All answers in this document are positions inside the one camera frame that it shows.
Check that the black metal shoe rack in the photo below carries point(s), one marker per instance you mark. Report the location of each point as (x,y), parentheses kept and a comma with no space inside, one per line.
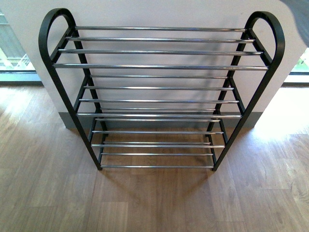
(160,97)

